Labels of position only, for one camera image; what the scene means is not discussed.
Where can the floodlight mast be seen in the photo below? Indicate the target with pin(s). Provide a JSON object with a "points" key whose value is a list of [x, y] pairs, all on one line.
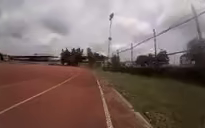
{"points": [[109, 36]]}

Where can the group of trees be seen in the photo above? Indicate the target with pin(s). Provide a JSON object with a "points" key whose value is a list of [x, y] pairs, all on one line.
{"points": [[71, 56]]}

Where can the grey concrete kerb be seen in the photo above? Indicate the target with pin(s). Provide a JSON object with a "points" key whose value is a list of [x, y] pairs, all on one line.
{"points": [[130, 107]]}

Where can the trees behind fence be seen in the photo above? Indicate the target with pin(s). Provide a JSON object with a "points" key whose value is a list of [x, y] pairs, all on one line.
{"points": [[153, 59]]}

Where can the red running track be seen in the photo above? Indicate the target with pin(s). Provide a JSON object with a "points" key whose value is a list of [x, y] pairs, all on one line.
{"points": [[63, 103]]}

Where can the dark hedge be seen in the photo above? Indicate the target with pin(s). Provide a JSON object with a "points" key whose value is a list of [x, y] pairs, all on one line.
{"points": [[163, 72]]}

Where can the low long building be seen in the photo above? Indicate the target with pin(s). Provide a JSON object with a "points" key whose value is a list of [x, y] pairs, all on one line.
{"points": [[33, 58]]}

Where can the grass strip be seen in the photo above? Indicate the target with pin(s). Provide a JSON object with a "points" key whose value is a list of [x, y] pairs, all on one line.
{"points": [[166, 96]]}

